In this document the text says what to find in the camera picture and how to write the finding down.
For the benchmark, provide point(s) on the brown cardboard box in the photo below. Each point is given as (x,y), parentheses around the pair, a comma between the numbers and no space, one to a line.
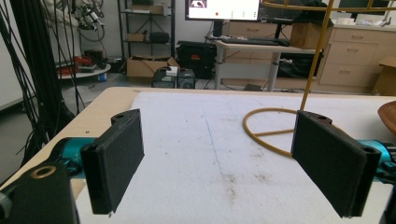
(306,34)

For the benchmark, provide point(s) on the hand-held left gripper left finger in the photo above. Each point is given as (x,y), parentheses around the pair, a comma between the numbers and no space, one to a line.
(115,161)

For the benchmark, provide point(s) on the open cardboard box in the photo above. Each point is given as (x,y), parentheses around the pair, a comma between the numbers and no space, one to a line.
(149,67)

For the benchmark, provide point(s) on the small black computer box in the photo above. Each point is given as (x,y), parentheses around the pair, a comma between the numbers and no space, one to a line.
(163,77)
(186,78)

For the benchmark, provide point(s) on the black equipment case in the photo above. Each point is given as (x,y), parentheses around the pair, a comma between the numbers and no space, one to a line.
(196,59)

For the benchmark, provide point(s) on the light wooden desk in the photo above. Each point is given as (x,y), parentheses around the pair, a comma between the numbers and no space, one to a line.
(249,49)

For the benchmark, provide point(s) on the black metal shelf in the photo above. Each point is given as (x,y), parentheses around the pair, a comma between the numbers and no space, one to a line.
(146,28)

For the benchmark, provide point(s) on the white foam mat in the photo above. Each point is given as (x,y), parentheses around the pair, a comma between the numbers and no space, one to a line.
(214,161)

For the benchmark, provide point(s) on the wooden drawer cabinet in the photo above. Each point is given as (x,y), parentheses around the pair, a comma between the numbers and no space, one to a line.
(351,57)

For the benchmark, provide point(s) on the round white table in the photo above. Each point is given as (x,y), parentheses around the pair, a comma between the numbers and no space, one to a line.
(82,70)

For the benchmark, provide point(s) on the black keyboard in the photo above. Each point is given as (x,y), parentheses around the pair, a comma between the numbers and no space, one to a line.
(253,40)

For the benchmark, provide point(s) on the brown wooden bowl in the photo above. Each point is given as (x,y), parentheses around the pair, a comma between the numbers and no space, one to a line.
(388,115)

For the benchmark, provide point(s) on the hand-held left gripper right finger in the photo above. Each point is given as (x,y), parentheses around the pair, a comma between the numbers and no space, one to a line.
(333,163)

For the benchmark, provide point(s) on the computer monitor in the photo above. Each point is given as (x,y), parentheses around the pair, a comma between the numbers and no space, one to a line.
(222,9)

